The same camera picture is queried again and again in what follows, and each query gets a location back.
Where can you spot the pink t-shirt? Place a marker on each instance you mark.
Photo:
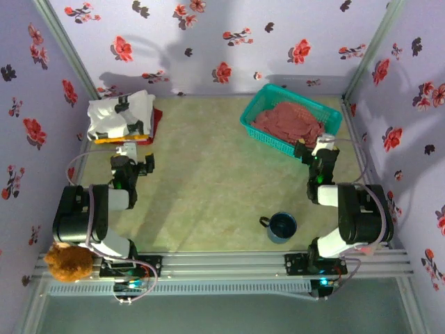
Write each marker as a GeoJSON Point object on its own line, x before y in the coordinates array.
{"type": "Point", "coordinates": [288, 121]}

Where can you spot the teal plastic basket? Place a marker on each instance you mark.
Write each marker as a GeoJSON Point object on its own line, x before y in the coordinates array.
{"type": "Point", "coordinates": [255, 111]}

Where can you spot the stack of folded clothes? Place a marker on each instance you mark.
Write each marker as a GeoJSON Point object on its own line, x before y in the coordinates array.
{"type": "Point", "coordinates": [157, 120]}

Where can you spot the yellow folded t-shirt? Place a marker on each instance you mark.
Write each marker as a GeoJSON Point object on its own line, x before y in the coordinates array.
{"type": "Point", "coordinates": [118, 140]}

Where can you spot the blue mug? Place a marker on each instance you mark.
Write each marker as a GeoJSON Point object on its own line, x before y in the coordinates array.
{"type": "Point", "coordinates": [282, 228]}

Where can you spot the coloured marker pack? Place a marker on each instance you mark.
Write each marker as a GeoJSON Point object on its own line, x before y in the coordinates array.
{"type": "Point", "coordinates": [364, 250]}

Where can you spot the brown teddy bear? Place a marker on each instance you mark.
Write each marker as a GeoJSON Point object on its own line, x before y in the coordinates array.
{"type": "Point", "coordinates": [69, 264]}

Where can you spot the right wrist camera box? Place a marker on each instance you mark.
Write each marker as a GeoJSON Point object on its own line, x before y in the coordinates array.
{"type": "Point", "coordinates": [321, 142]}

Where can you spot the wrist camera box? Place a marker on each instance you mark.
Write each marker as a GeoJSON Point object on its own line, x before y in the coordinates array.
{"type": "Point", "coordinates": [321, 142]}
{"type": "Point", "coordinates": [126, 149]}

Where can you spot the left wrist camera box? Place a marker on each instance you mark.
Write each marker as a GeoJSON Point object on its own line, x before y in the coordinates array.
{"type": "Point", "coordinates": [126, 149]}

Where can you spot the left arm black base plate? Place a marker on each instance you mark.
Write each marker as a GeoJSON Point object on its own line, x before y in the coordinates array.
{"type": "Point", "coordinates": [153, 266]}

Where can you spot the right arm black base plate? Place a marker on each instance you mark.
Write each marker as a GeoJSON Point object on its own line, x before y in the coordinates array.
{"type": "Point", "coordinates": [295, 264]}

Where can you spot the aluminium corner post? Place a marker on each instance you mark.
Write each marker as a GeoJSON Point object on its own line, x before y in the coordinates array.
{"type": "Point", "coordinates": [66, 48]}
{"type": "Point", "coordinates": [375, 45]}

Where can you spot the aluminium mounting rail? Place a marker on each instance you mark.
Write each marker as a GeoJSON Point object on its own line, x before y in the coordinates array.
{"type": "Point", "coordinates": [222, 262]}

